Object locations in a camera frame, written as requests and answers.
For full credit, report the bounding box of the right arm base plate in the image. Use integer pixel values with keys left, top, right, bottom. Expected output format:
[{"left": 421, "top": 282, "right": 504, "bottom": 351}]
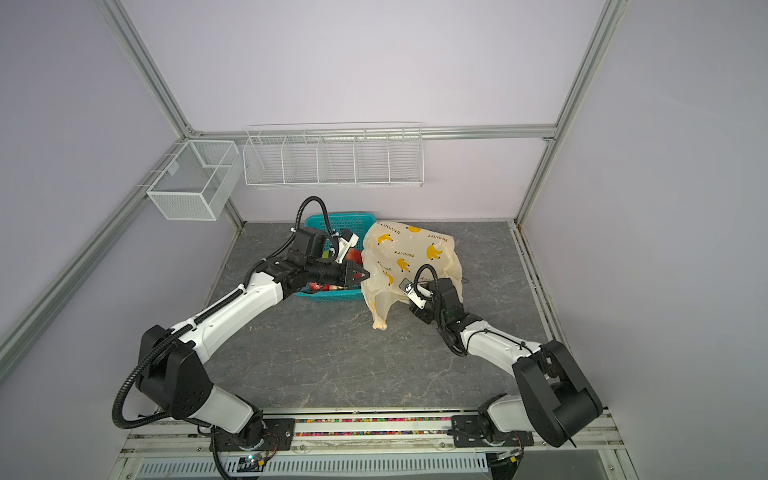
[{"left": 447, "top": 414, "right": 534, "bottom": 448}]

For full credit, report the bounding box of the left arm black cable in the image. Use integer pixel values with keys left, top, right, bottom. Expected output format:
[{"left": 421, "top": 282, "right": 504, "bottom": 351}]
[{"left": 111, "top": 195, "right": 335, "bottom": 431}]

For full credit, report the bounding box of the teal plastic basket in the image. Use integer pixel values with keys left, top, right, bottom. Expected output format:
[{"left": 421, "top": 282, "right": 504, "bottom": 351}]
[{"left": 297, "top": 213, "right": 376, "bottom": 302}]

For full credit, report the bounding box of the white wire wall rack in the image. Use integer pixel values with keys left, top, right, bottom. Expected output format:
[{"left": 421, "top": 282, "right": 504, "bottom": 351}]
[{"left": 242, "top": 122, "right": 425, "bottom": 188}]

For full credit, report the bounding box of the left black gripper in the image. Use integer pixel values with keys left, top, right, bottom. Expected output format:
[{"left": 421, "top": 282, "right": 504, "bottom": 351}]
[{"left": 307, "top": 259, "right": 371, "bottom": 288}]

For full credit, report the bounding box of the white mesh box basket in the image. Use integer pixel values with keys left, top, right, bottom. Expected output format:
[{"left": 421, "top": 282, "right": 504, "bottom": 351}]
[{"left": 148, "top": 140, "right": 244, "bottom": 221}]

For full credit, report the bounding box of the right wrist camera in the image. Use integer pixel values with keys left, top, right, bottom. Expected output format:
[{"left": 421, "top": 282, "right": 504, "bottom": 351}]
[{"left": 400, "top": 279, "right": 431, "bottom": 309}]

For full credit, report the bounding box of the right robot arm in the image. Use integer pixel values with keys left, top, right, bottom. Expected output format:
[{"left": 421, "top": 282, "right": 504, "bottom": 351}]
[{"left": 400, "top": 278, "right": 604, "bottom": 447}]

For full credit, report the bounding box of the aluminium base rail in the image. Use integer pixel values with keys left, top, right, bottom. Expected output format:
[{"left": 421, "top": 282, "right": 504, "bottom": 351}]
[{"left": 119, "top": 407, "right": 626, "bottom": 462}]

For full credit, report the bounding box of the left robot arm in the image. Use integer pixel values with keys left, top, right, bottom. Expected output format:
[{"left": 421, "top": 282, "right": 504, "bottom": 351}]
[{"left": 124, "top": 227, "right": 369, "bottom": 445}]

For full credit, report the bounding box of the white vent grille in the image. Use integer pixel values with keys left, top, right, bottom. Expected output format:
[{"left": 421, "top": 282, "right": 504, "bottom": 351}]
[{"left": 136, "top": 453, "right": 490, "bottom": 479}]

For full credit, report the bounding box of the banana print plastic bag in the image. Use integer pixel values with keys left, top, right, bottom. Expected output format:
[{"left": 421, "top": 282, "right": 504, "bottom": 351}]
[{"left": 361, "top": 221, "right": 463, "bottom": 330}]

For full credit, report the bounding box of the large red fake strawberry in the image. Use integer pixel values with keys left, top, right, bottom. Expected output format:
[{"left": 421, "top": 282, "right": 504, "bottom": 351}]
[{"left": 345, "top": 248, "right": 363, "bottom": 265}]

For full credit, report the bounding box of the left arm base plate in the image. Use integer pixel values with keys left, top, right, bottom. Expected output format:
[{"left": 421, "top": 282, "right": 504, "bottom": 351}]
[{"left": 212, "top": 417, "right": 296, "bottom": 453}]

